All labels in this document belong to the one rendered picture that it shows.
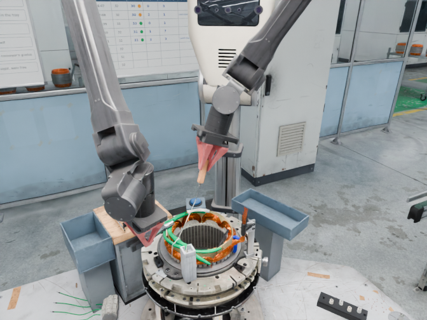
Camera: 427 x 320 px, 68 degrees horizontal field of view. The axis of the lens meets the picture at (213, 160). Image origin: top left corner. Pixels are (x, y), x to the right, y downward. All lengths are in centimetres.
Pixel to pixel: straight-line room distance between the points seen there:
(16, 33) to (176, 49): 123
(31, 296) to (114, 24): 214
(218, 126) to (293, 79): 243
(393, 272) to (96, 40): 243
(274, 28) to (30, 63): 238
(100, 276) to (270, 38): 85
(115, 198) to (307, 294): 85
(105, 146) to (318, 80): 288
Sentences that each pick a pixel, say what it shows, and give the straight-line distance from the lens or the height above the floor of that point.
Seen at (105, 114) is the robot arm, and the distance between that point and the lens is 61.
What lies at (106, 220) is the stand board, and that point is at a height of 106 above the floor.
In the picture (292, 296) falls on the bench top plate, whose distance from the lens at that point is 122.
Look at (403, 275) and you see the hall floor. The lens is 269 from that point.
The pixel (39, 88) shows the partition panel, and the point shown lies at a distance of 294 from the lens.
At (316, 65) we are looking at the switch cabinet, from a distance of 327.
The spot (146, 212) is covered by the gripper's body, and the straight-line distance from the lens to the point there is 67.
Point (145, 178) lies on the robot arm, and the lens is 62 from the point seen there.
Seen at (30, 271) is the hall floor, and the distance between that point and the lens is 270.
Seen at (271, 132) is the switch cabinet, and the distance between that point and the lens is 314.
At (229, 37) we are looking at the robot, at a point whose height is 159.
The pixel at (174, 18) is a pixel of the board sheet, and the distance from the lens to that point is 301.
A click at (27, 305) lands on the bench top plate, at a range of 132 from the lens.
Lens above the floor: 168
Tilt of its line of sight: 26 degrees down
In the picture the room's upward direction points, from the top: straight up
